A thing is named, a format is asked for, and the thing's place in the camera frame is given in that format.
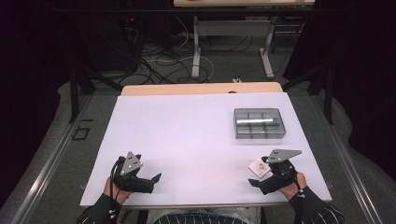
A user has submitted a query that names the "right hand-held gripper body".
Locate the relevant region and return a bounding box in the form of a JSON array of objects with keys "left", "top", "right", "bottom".
[{"left": 261, "top": 148, "right": 303, "bottom": 196}]

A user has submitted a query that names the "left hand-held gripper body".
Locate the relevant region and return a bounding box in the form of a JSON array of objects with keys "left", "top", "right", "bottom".
[{"left": 111, "top": 150, "right": 156, "bottom": 194}]

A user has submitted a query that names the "white cartoon print coaster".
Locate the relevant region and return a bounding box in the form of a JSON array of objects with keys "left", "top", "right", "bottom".
[{"left": 247, "top": 157, "right": 272, "bottom": 179}]

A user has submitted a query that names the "clear grey compartment box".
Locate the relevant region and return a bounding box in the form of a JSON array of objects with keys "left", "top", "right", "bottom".
[{"left": 233, "top": 107, "right": 288, "bottom": 140}]

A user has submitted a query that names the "person's right hand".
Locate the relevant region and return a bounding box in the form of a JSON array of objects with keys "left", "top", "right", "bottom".
[{"left": 277, "top": 172, "right": 308, "bottom": 202}]

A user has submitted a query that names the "person's left hand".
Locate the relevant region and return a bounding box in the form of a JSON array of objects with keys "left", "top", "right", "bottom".
[{"left": 103, "top": 176, "right": 134, "bottom": 206}]

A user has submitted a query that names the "white table cover sheet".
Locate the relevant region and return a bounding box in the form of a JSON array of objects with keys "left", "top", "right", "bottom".
[{"left": 79, "top": 91, "right": 332, "bottom": 208}]

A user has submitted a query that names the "person's striped torso clothing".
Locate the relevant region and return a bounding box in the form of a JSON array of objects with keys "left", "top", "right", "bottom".
[{"left": 146, "top": 206, "right": 263, "bottom": 224}]

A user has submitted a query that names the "black metal stand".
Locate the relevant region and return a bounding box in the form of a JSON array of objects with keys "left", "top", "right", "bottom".
[
  {"left": 281, "top": 60, "right": 336, "bottom": 126},
  {"left": 68, "top": 60, "right": 123, "bottom": 124}
]

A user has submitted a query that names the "light wooden table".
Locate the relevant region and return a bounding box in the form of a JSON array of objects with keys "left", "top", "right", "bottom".
[{"left": 81, "top": 81, "right": 332, "bottom": 210}]

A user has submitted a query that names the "desk with white metal legs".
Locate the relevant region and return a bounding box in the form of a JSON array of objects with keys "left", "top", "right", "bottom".
[{"left": 173, "top": 0, "right": 316, "bottom": 80}]

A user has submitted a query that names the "right hand-held gripper black cable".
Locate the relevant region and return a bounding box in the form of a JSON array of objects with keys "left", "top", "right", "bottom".
[{"left": 262, "top": 156, "right": 305, "bottom": 198}]

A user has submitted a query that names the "hand-held gripper black cable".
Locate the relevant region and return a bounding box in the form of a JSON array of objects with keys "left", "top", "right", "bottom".
[
  {"left": 262, "top": 156, "right": 305, "bottom": 198},
  {"left": 107, "top": 156, "right": 126, "bottom": 219}
]

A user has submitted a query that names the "left hand-held gripper black cable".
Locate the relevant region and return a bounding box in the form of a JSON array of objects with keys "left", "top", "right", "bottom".
[{"left": 107, "top": 156, "right": 126, "bottom": 219}]

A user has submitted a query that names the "aluminium floor rail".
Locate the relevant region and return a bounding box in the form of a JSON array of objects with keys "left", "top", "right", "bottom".
[
  {"left": 311, "top": 94, "right": 375, "bottom": 224},
  {"left": 10, "top": 94, "right": 94, "bottom": 224}
]

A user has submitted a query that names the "tangle of floor cables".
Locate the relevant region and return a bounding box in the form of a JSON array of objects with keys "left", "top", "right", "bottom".
[{"left": 122, "top": 15, "right": 254, "bottom": 86}]

